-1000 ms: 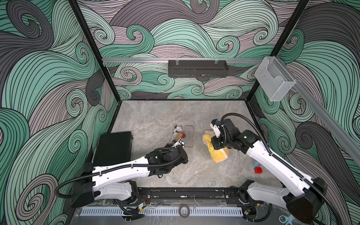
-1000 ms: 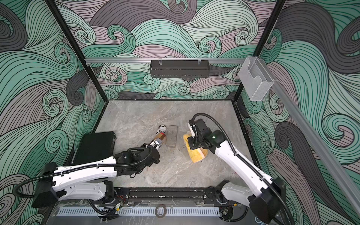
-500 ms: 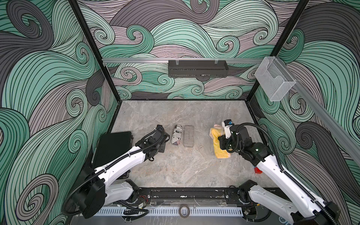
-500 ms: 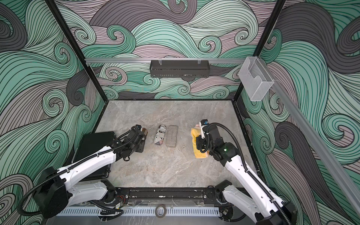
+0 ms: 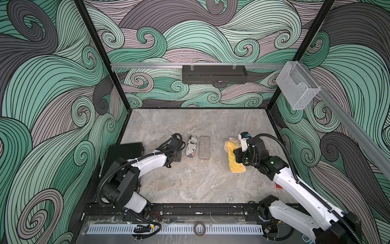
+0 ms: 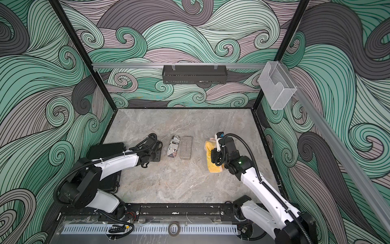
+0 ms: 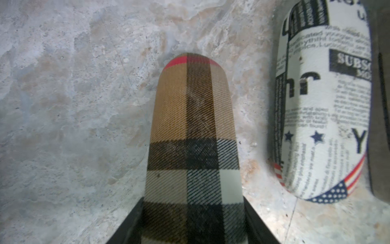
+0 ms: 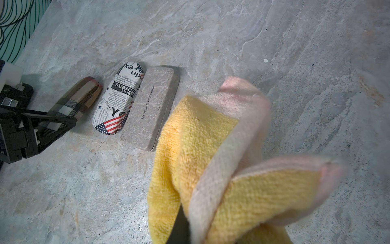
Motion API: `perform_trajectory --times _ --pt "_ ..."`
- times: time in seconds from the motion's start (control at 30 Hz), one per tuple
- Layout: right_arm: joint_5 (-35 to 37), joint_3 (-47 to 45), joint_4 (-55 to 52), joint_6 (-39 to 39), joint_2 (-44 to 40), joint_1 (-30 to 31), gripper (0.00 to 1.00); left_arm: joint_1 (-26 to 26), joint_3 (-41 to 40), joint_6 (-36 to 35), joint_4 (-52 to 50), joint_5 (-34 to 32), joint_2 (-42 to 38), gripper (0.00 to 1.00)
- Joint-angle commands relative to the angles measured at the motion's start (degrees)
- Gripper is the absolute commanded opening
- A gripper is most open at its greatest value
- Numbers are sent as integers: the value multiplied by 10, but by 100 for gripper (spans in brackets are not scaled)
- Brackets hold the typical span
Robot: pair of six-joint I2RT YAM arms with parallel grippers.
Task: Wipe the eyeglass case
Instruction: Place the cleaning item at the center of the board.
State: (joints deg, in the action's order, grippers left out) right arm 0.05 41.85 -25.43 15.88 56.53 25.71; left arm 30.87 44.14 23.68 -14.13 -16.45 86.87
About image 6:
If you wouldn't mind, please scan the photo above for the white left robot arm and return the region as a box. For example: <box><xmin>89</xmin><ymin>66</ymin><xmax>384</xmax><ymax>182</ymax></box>
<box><xmin>53</xmin><ymin>133</ymin><xmax>162</xmax><ymax>214</ymax></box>

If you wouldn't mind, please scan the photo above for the black tape roll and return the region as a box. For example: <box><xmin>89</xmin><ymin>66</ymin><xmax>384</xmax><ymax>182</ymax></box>
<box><xmin>168</xmin><ymin>222</ymin><xmax>181</xmax><ymax>237</ymax></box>

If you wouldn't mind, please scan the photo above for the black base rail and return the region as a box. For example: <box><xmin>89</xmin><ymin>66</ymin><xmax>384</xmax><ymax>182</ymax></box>
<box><xmin>57</xmin><ymin>202</ymin><xmax>301</xmax><ymax>223</ymax></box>

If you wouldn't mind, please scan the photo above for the black corner frame post right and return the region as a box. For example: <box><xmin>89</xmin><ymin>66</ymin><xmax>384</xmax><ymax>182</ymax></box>
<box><xmin>253</xmin><ymin>1</ymin><xmax>310</xmax><ymax>111</ymax></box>

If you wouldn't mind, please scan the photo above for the aluminium rail right wall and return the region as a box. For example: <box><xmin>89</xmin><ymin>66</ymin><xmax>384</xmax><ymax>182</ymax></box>
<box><xmin>279</xmin><ymin>62</ymin><xmax>390</xmax><ymax>233</ymax></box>

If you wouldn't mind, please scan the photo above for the white perforated cable duct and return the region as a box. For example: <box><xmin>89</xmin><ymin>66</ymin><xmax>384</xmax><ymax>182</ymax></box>
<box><xmin>61</xmin><ymin>224</ymin><xmax>238</xmax><ymax>235</ymax></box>

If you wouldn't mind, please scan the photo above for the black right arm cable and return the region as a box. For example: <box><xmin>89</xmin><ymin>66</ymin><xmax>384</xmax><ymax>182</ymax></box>
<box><xmin>214</xmin><ymin>133</ymin><xmax>314</xmax><ymax>244</ymax></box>

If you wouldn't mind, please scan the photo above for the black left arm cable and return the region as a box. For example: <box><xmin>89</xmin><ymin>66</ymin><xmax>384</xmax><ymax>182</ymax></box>
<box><xmin>53</xmin><ymin>133</ymin><xmax>158</xmax><ymax>205</ymax></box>

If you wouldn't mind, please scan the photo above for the aluminium rail back wall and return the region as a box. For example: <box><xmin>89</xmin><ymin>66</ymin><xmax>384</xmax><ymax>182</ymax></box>
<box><xmin>91</xmin><ymin>62</ymin><xmax>266</xmax><ymax>70</ymax></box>

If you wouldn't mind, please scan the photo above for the black flat box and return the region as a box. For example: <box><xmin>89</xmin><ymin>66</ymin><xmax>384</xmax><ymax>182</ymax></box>
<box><xmin>86</xmin><ymin>142</ymin><xmax>126</xmax><ymax>194</ymax></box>

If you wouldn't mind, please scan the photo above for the black wall tray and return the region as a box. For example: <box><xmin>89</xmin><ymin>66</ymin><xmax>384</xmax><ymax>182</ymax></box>
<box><xmin>162</xmin><ymin>65</ymin><xmax>228</xmax><ymax>84</ymax></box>

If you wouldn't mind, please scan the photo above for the black corner frame post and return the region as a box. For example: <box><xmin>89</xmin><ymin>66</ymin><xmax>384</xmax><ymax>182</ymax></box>
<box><xmin>253</xmin><ymin>1</ymin><xmax>310</xmax><ymax>111</ymax></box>
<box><xmin>48</xmin><ymin>0</ymin><xmax>118</xmax><ymax>112</ymax></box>

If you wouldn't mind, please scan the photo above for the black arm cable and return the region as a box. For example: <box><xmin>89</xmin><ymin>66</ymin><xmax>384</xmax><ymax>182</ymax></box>
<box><xmin>214</xmin><ymin>133</ymin><xmax>314</xmax><ymax>244</ymax></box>
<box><xmin>53</xmin><ymin>133</ymin><xmax>158</xmax><ymax>205</ymax></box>

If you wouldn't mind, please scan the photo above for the black corner frame post left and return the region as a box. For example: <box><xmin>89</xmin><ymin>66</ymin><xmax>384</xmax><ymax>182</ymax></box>
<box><xmin>48</xmin><ymin>0</ymin><xmax>118</xmax><ymax>112</ymax></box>

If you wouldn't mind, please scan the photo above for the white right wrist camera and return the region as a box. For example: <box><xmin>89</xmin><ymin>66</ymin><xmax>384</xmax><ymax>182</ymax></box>
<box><xmin>215</xmin><ymin>132</ymin><xmax>224</xmax><ymax>152</ymax></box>

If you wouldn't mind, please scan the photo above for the clear acrylic wall holder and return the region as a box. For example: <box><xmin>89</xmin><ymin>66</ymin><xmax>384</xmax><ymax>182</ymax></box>
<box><xmin>258</xmin><ymin>61</ymin><xmax>297</xmax><ymax>110</ymax></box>

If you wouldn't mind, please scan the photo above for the aluminium rail wall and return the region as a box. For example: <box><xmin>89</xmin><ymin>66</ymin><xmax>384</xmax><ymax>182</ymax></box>
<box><xmin>279</xmin><ymin>62</ymin><xmax>390</xmax><ymax>233</ymax></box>
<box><xmin>91</xmin><ymin>62</ymin><xmax>266</xmax><ymax>70</ymax></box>

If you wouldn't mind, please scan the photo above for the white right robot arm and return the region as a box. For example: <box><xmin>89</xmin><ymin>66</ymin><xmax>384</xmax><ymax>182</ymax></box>
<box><xmin>211</xmin><ymin>132</ymin><xmax>318</xmax><ymax>244</ymax></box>

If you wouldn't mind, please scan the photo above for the yellow pink microfiber cloth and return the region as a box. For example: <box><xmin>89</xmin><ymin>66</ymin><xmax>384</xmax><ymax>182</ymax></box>
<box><xmin>205</xmin><ymin>139</ymin><xmax>226</xmax><ymax>174</ymax></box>

